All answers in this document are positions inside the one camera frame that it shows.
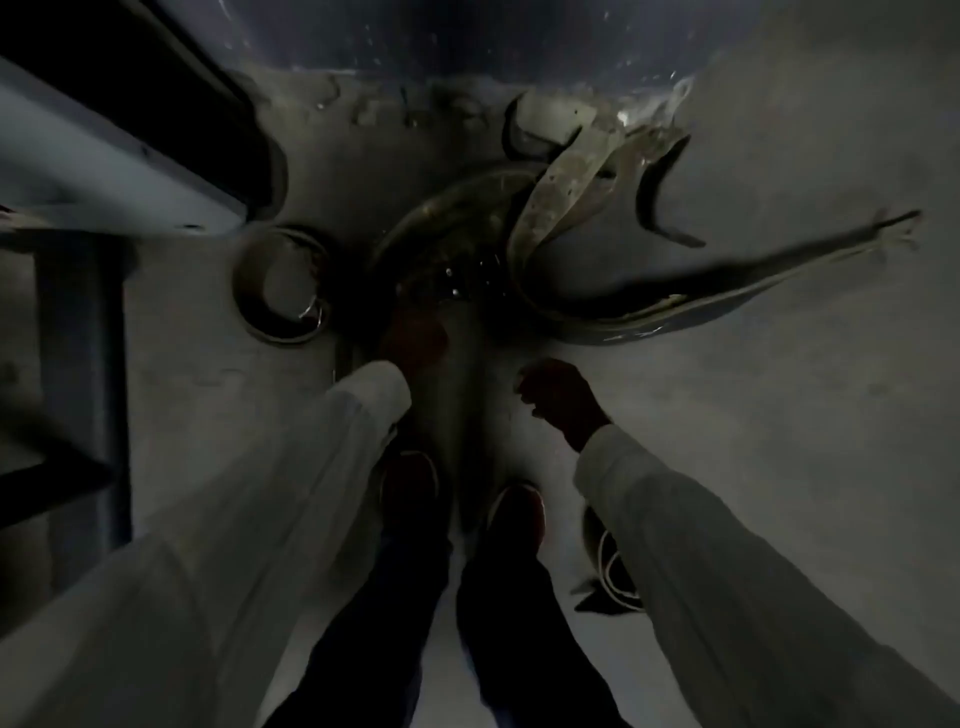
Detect person's shoe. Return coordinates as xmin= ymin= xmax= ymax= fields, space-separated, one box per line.
xmin=485 ymin=479 xmax=549 ymax=553
xmin=377 ymin=446 xmax=444 ymax=530

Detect person's right hand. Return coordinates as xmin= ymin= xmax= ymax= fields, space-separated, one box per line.
xmin=513 ymin=356 xmax=613 ymax=455

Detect dark metal machine frame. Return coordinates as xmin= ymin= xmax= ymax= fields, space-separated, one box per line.
xmin=0 ymin=228 xmax=136 ymax=601

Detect person's left hand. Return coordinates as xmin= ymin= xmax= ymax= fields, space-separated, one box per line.
xmin=377 ymin=298 xmax=453 ymax=375

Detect person's right shoe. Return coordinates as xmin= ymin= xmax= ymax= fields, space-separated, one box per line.
xmin=485 ymin=479 xmax=549 ymax=553

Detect person's dark trousers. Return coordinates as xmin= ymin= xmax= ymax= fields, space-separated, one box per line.
xmin=262 ymin=517 xmax=631 ymax=728

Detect white gym machine shroud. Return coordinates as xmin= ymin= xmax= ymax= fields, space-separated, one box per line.
xmin=0 ymin=53 xmax=253 ymax=240

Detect person's right forearm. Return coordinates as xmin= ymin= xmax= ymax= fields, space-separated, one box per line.
xmin=573 ymin=423 xmax=960 ymax=728

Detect person's left forearm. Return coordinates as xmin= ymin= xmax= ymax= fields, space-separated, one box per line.
xmin=0 ymin=361 xmax=414 ymax=728

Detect worn black red-logo belt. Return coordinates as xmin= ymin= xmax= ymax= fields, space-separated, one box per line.
xmin=517 ymin=208 xmax=924 ymax=348

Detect person's left shoe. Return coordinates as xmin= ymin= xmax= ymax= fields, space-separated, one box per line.
xmin=377 ymin=446 xmax=444 ymax=530

